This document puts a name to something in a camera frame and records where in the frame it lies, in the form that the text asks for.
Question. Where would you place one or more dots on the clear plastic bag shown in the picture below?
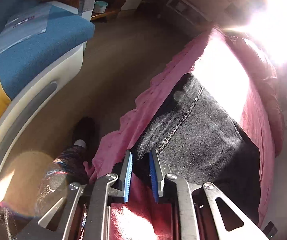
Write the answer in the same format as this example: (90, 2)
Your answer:
(24, 25)

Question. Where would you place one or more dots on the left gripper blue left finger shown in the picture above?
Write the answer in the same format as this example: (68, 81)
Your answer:
(124, 178)

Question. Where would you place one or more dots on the black shoe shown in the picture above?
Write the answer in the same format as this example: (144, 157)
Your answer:
(84, 133)

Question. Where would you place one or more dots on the pink bed sheet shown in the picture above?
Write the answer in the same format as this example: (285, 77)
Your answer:
(239, 76)

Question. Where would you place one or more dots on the black pants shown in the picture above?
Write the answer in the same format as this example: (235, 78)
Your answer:
(197, 139)

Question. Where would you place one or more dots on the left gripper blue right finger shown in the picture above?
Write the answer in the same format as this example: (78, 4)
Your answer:
(156, 175)

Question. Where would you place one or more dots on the blue and yellow sofa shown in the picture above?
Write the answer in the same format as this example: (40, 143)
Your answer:
(34, 70)

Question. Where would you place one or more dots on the teal plastic container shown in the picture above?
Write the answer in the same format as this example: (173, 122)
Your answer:
(100, 7)

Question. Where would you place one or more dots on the low white shelf unit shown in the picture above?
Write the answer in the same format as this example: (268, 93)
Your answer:
(189, 12)

